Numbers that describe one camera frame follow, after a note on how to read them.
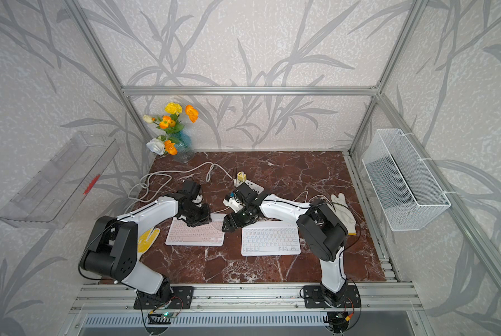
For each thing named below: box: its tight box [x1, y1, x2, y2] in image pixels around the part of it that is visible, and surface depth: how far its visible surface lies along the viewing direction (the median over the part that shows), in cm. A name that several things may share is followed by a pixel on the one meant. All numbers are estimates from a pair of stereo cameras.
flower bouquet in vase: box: [142, 102, 199, 164], surface depth 93 cm
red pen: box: [82, 173, 102, 196], surface depth 69 cm
